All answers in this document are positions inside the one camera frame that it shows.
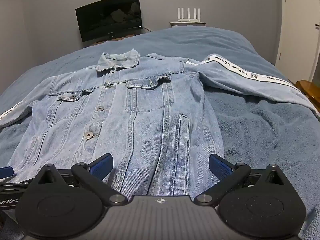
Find wooden monitor stand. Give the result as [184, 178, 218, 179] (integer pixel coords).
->
[91, 33, 142, 46]

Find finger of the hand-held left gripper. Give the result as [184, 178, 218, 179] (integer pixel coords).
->
[0, 166, 14, 179]

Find light blue denim jacket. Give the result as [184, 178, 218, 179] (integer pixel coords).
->
[0, 49, 320, 196]

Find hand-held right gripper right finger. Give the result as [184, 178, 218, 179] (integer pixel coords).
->
[194, 153, 294, 207]

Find black flat screen monitor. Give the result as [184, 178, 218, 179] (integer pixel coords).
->
[75, 0, 143, 42]

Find blue fleece blanket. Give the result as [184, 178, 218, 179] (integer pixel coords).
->
[0, 26, 320, 240]

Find white wardrobe door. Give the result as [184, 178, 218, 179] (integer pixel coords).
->
[274, 0, 320, 87]

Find white router with antennas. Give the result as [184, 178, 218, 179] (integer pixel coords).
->
[177, 7, 201, 22]

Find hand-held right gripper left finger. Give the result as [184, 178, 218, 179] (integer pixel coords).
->
[30, 153, 127, 205]

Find brown wooden stool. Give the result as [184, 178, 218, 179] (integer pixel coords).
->
[295, 80, 320, 108]

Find white small cabinet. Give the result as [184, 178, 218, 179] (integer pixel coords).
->
[169, 21, 208, 28]

